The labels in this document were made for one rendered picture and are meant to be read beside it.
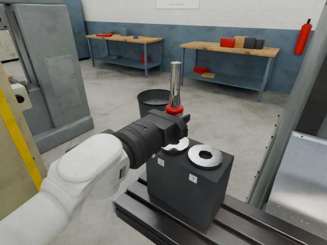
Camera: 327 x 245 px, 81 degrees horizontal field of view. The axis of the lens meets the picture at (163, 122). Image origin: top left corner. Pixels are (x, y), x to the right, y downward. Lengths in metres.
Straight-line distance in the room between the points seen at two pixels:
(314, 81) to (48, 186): 0.73
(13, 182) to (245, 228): 1.64
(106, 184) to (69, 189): 0.09
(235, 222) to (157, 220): 0.22
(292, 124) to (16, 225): 0.78
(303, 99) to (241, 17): 4.01
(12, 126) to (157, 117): 1.34
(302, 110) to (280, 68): 3.89
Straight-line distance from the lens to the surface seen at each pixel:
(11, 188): 1.91
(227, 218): 0.65
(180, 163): 0.50
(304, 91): 0.78
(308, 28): 4.42
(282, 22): 4.58
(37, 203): 0.32
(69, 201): 0.31
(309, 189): 0.84
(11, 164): 1.80
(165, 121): 0.45
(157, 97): 2.53
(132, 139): 0.37
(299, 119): 0.80
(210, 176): 0.48
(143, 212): 0.64
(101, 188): 0.38
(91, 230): 1.83
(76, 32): 7.34
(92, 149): 0.33
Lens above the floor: 1.51
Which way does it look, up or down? 30 degrees down
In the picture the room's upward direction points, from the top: straight up
